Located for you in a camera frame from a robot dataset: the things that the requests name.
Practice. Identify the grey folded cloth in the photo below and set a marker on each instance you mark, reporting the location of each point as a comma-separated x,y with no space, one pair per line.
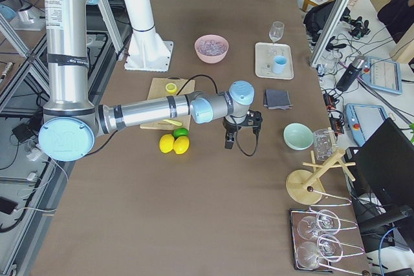
276,99

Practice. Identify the pink bowl of ice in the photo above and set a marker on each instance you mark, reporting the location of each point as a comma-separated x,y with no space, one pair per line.
211,48

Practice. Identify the black monitor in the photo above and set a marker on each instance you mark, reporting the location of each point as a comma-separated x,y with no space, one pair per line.
385,163

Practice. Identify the wooden cutting board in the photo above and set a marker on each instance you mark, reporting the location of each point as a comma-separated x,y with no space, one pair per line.
157,90

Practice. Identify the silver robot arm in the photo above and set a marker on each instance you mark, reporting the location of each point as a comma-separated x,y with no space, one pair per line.
72,123

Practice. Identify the upside down wine glass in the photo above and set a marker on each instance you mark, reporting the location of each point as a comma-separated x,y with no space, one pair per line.
324,253
317,223

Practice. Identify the cream serving tray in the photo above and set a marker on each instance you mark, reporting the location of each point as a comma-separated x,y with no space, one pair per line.
264,55

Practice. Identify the green lime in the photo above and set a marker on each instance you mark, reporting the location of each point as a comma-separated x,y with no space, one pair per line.
181,131

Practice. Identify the teach pendant tablet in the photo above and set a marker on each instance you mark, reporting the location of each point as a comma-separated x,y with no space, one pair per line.
382,74

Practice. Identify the black tray with glasses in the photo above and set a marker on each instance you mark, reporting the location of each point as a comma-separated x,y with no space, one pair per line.
295,215

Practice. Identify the yellow lemon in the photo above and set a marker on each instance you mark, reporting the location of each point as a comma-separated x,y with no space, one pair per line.
181,144
166,143

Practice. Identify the wooden cup stand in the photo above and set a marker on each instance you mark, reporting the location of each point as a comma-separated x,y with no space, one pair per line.
305,186

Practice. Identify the half lemon slice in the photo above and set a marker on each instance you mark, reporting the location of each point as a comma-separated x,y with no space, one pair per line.
171,88

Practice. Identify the light blue cup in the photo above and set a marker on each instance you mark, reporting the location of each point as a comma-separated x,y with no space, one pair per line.
279,64

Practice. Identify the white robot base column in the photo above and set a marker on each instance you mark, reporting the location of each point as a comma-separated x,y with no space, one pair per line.
147,51

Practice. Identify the clear wine glass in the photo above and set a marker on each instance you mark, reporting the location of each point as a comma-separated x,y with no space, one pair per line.
276,31

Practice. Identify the glass mug on stand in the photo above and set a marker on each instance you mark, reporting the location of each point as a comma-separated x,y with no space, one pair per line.
323,145

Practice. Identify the yellow plastic knife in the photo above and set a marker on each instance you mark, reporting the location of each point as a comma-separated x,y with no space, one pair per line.
173,122

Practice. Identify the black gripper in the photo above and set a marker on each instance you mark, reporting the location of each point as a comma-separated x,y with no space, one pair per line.
230,126

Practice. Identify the green bowl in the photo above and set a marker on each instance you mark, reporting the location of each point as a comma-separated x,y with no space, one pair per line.
298,136

